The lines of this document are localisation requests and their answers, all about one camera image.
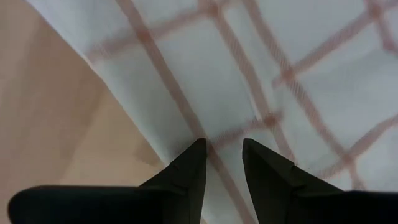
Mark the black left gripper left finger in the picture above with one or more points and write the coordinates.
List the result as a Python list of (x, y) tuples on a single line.
[(140, 202)]

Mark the white checked towel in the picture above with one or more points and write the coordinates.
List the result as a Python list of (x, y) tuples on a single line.
[(248, 62)]

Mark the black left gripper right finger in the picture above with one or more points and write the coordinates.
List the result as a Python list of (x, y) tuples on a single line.
[(295, 202)]

